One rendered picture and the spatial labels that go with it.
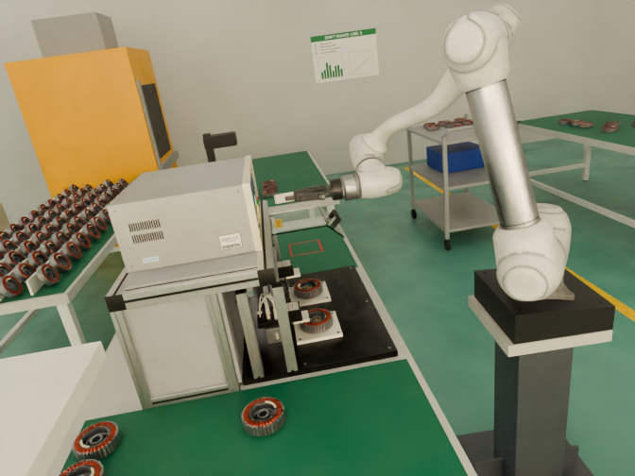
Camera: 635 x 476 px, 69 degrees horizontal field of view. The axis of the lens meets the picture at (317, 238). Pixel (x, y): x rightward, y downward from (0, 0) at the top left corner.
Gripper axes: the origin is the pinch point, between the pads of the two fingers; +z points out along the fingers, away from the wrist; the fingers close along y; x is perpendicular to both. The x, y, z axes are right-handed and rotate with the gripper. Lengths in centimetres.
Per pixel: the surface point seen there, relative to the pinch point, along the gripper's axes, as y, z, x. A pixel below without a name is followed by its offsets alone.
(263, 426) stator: -62, 16, -40
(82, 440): -54, 62, -40
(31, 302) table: 52, 123, -45
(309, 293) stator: -0.9, -3.5, -37.7
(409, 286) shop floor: 135, -82, -118
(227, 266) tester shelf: -35.9, 19.2, -6.9
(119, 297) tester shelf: -42, 47, -8
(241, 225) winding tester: -28.5, 13.8, 1.9
